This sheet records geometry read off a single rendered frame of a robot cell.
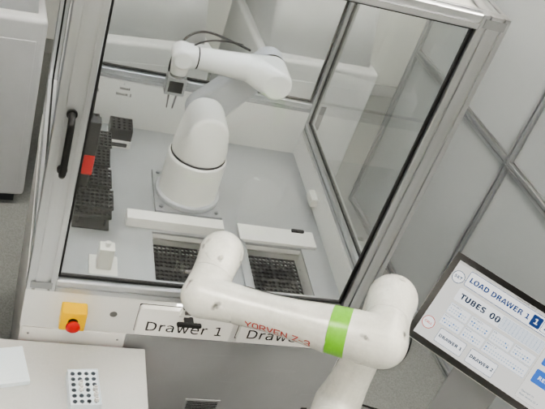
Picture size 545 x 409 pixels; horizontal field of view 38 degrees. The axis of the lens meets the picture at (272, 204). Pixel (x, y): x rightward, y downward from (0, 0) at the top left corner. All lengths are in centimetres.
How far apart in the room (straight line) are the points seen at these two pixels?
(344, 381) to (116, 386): 66
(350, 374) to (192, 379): 71
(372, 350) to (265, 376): 93
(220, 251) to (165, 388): 85
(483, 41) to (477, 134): 185
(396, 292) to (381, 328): 14
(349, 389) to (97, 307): 76
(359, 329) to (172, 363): 92
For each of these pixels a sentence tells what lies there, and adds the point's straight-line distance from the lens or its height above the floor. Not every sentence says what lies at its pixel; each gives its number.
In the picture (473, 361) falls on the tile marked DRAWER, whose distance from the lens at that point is 257.
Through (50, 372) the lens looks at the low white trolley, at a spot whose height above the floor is 76.
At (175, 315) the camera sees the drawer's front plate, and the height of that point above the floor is 91.
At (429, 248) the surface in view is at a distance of 414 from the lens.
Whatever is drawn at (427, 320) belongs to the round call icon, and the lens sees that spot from 258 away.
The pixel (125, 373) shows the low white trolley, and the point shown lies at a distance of 241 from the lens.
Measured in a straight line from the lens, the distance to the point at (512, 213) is 365.
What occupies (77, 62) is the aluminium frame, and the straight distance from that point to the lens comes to 189.
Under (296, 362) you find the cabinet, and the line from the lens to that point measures 266.
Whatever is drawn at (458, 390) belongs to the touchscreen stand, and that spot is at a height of 80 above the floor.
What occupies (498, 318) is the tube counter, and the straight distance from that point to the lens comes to 258.
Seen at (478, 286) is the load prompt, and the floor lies 115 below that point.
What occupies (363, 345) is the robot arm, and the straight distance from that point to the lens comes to 180.
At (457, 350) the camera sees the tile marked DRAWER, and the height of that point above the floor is 100.
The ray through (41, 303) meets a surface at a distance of 236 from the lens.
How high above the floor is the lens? 257
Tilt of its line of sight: 34 degrees down
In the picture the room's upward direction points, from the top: 21 degrees clockwise
